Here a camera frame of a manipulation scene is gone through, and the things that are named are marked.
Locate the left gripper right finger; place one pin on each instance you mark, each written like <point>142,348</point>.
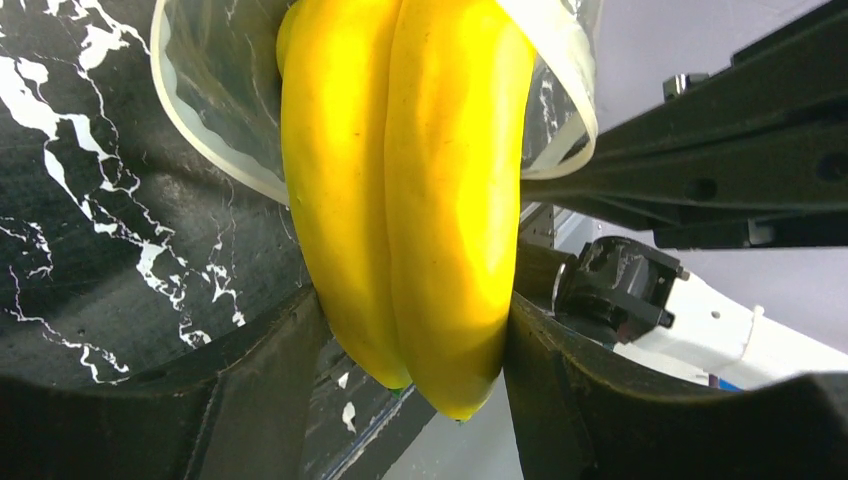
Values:
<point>580,411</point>

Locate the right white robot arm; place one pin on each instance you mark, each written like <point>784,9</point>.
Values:
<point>648,299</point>

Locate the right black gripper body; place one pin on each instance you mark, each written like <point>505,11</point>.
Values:
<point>754,156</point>

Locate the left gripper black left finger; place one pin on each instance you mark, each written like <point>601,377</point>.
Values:
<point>235,408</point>

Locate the clear polka dot zip bag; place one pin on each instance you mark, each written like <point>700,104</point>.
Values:
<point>216,75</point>

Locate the yellow fake banana bunch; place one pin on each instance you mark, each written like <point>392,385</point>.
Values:
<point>402,126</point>

